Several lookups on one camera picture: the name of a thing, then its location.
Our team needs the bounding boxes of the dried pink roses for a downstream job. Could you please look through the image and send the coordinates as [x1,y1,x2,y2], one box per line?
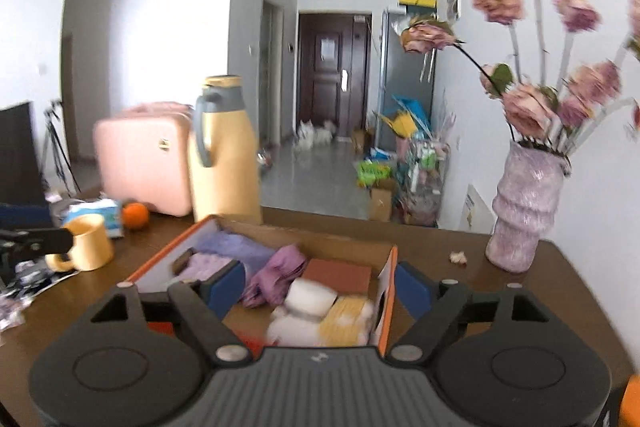
[399,0,640,155]

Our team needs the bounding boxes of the blue tissue pack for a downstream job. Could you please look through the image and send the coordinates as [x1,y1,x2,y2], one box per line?
[62,198,124,239]

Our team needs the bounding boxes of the yellow watering can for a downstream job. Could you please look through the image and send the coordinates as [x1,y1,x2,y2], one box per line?
[376,112,418,139]

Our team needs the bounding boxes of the orange black small box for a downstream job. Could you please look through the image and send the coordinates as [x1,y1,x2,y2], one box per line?
[618,374,640,427]

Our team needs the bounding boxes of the yellow white plush toy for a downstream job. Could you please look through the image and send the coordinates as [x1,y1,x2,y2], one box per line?
[265,296,374,348]

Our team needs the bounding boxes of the white round sponge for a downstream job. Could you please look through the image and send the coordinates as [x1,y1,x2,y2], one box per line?
[283,277,337,319]

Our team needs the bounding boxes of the lavender knitted cloth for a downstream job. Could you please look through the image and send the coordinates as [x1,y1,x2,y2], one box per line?
[195,230,276,279]

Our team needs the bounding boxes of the yellow ceramic mug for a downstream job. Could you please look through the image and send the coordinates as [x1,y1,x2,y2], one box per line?
[44,213,114,272]

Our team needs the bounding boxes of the grey refrigerator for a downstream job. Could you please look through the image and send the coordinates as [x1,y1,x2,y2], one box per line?
[374,9,436,124]

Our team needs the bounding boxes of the lilac fluffy towel roll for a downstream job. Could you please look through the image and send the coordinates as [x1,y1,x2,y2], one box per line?
[174,253,232,282]

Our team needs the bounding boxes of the dark wooden door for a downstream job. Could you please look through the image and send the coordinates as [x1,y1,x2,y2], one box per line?
[295,12,371,138]

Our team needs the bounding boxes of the white dog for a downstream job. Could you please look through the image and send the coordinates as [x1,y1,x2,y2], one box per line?
[295,120,337,150]

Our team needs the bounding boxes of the small crumpled paper scrap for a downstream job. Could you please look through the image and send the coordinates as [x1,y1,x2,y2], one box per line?
[449,251,468,265]

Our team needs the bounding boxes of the red cardboard box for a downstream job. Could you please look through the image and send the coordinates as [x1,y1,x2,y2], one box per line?
[130,217,397,352]

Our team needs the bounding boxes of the brown layered sponge block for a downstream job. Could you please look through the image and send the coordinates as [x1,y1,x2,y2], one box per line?
[302,258,371,295]

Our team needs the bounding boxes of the pink mini suitcase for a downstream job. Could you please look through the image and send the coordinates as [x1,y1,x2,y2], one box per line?
[93,102,193,217]

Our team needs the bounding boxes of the purple satin bow scrunchie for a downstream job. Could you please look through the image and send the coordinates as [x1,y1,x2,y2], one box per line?
[241,244,308,309]

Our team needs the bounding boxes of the yellow thermos jug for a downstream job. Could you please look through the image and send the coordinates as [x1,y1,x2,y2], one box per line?
[188,75,262,223]

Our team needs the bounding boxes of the camera tripod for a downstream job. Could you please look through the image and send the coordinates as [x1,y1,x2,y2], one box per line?
[39,100,80,193]

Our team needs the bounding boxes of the purple textured vase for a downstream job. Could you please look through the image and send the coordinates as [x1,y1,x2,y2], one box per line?
[485,142,572,274]

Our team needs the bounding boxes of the orange fruit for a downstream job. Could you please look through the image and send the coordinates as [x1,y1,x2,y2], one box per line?
[122,202,150,231]

